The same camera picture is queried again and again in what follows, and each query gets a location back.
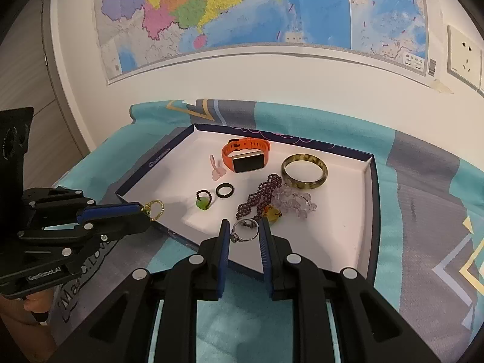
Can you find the teal grey printed blanket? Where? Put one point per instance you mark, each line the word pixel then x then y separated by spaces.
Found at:
pixel 416 196

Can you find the pink flower hairpin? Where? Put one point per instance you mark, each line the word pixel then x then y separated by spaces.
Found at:
pixel 217 174

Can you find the grey brown door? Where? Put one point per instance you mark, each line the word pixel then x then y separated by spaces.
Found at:
pixel 37 83

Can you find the orange smartwatch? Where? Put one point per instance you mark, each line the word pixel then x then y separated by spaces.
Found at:
pixel 247 162

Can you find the white jewelry box tray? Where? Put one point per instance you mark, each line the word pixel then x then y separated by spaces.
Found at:
pixel 340 215

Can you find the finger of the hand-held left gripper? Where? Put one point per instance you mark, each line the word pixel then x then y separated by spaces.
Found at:
pixel 109 211
pixel 124 225

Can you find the tortoiseshell bangle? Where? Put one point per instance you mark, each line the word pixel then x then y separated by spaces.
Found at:
pixel 304 186

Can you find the amber pendant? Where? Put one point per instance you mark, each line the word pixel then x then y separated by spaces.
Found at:
pixel 273 215

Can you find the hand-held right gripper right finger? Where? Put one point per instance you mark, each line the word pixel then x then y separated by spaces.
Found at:
pixel 266 261

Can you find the yellowed tape piece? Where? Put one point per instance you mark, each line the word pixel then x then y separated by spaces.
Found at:
pixel 442 87

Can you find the white wall socket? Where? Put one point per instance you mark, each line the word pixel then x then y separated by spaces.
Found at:
pixel 465 56

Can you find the person's left forearm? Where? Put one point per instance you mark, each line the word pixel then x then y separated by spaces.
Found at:
pixel 15 336

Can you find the person's left hand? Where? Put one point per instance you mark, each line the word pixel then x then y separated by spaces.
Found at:
pixel 36 304

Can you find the colourful wall map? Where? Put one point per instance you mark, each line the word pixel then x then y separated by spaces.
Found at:
pixel 227 7

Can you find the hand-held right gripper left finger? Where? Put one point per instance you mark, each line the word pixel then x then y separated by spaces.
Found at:
pixel 224 257

